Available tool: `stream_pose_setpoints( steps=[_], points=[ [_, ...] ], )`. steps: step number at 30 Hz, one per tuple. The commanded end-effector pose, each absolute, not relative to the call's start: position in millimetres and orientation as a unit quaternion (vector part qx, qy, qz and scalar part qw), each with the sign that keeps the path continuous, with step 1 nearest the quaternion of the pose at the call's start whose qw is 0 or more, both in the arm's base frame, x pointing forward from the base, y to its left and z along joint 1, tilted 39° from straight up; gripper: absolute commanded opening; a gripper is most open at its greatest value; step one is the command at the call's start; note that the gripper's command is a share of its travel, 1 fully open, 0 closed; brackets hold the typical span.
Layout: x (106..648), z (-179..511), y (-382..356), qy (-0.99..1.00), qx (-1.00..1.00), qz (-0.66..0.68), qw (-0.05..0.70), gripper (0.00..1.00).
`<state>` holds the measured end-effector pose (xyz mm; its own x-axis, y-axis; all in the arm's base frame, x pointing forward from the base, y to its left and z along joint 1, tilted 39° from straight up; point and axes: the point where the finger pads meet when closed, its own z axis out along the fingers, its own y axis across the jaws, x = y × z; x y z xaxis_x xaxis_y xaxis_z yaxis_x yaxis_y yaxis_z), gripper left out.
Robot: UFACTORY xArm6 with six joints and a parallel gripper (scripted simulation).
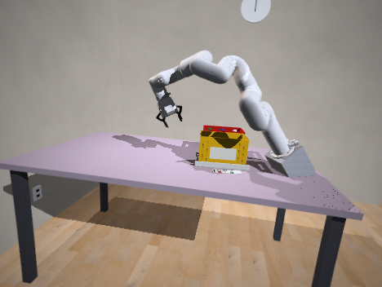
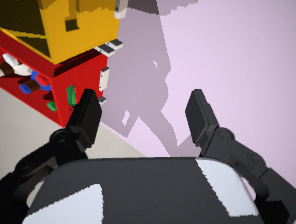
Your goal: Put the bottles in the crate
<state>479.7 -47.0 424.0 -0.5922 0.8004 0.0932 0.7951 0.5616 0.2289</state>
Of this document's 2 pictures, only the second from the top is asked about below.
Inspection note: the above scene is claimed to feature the white bottle with brown label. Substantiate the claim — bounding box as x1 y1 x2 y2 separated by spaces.
0 59 33 77

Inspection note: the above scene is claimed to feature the blue bottle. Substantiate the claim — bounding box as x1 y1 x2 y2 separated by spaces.
19 70 52 94

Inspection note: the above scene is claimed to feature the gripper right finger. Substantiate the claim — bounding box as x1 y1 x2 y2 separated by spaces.
185 89 296 224

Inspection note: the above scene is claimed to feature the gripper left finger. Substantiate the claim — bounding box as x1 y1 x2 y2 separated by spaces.
0 89 102 224

